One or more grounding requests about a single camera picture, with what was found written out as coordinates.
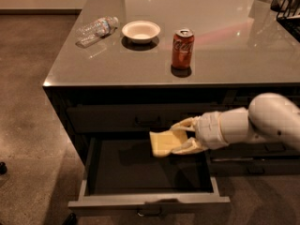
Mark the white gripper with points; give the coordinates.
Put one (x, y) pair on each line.
(207, 129)

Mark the yellow sponge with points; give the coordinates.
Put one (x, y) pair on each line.
(163, 143)

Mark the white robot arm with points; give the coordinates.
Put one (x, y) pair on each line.
(269, 118)

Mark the grey right bottom drawer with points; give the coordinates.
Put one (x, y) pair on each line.
(255, 167)

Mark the grey right middle drawer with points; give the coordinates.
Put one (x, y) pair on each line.
(255, 150)

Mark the closed grey top drawer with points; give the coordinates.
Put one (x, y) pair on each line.
(134, 117)

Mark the open grey middle drawer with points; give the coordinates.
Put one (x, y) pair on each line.
(123, 176)

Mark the red cola can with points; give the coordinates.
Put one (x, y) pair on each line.
(182, 48)

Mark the white paper bowl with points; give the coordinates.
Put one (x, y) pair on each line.
(141, 32)

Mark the clear plastic water bottle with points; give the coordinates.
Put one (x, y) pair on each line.
(97, 29)

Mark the black object at bottom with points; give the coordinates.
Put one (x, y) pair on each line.
(71, 219)

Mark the black object on floor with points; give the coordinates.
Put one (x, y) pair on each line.
(3, 168)

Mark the metal drawer handle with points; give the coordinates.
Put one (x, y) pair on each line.
(147, 213)

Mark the black wire rack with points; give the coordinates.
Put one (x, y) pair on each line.
(288, 15)

